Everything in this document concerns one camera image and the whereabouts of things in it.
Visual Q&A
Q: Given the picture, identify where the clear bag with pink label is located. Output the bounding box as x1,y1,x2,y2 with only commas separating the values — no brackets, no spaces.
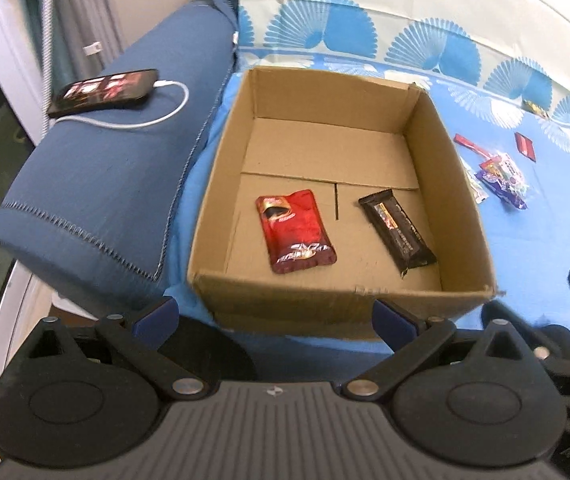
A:
480,152,526,193

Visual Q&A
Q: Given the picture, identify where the blue sofa armrest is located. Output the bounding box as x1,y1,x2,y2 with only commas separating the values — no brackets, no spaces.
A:
0,0,241,307

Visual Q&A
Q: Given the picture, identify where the red stick packet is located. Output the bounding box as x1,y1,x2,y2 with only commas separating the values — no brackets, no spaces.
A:
453,133,488,156

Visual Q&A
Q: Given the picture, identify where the brown cardboard box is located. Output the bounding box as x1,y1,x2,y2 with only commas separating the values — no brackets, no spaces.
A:
186,65,500,343

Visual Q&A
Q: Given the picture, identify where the dark red snack packet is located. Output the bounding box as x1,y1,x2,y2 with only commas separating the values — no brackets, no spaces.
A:
255,189,340,277

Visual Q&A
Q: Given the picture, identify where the black snack bar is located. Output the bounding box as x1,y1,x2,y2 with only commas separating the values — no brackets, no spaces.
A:
358,189,438,278

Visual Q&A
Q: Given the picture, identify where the blue fan-print sheet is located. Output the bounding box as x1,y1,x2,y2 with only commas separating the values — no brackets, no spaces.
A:
165,0,570,376

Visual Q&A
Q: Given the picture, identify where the white charging cable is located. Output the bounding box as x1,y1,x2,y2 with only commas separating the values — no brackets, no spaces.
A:
58,79,189,131

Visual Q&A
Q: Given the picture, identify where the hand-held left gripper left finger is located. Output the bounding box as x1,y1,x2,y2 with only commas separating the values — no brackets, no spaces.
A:
29,297,211,401

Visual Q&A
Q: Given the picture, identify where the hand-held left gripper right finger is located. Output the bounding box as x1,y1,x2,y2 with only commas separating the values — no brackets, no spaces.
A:
342,300,540,401

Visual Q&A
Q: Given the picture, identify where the black smartphone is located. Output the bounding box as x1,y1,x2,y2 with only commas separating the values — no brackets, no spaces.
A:
46,68,160,119

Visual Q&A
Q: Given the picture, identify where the purple and white packet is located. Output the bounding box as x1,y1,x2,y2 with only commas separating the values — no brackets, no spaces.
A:
465,160,488,206

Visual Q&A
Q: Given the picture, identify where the grey curtain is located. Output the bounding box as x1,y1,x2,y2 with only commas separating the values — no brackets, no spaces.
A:
10,0,126,76

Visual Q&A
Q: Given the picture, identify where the purple snack packet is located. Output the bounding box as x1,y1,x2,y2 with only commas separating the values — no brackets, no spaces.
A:
475,170,528,211

